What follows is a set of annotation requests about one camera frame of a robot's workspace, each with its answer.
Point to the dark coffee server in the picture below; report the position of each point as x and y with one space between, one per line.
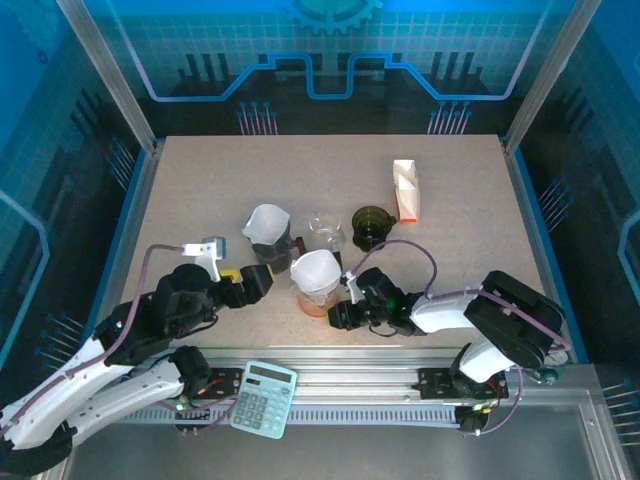
272 257

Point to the orange transparent coffee dripper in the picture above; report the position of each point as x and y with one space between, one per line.
312 306

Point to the white paper coffee filter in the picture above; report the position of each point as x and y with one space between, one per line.
267 225
315 270

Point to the dark green coffee dripper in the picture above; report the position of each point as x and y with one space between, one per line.
370 225

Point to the clear glass coffee server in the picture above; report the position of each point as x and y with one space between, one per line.
325 227

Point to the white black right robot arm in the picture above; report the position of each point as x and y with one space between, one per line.
440 315

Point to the white orange filter box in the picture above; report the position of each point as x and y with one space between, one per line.
409 205

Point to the blue table edge strip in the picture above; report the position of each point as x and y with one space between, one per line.
119 235
545 235

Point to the light blue calculator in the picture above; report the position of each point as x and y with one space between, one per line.
262 400

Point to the stack of white filters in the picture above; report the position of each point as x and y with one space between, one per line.
404 180

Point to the grey metal front panel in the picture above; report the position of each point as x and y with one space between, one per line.
400 450

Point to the green alarm clock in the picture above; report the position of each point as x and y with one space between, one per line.
560 359

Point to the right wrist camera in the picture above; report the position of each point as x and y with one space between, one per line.
351 287

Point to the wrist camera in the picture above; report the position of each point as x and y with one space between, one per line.
351 287
212 247

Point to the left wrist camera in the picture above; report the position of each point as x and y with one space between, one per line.
212 247

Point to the aluminium mounting rail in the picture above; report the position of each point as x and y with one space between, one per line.
360 380

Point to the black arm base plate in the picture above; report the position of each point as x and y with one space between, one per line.
435 382
227 380

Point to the aluminium frame post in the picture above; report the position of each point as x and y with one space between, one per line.
111 75
549 75

